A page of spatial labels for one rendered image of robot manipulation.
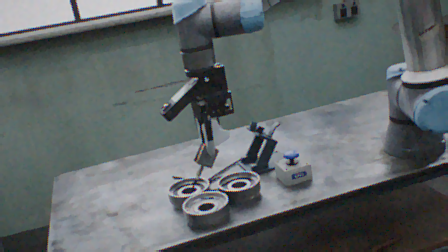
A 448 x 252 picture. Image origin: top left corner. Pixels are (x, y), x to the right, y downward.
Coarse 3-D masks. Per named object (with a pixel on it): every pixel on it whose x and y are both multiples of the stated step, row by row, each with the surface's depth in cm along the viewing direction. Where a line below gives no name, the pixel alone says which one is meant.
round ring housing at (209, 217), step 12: (204, 192) 116; (216, 192) 115; (192, 204) 113; (204, 204) 113; (216, 204) 111; (228, 204) 110; (192, 216) 107; (204, 216) 106; (216, 216) 107; (204, 228) 108
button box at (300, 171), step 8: (280, 160) 125; (288, 160) 123; (296, 160) 122; (304, 160) 122; (280, 168) 121; (288, 168) 119; (296, 168) 119; (304, 168) 120; (280, 176) 123; (288, 176) 119; (296, 176) 119; (304, 176) 120; (312, 176) 121; (288, 184) 120; (296, 184) 120
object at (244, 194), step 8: (224, 176) 122; (232, 176) 123; (240, 176) 123; (248, 176) 122; (256, 176) 120; (232, 184) 120; (240, 184) 121; (248, 184) 118; (256, 184) 115; (224, 192) 115; (232, 192) 114; (240, 192) 114; (248, 192) 114; (256, 192) 116; (232, 200) 115; (240, 200) 115; (248, 200) 116
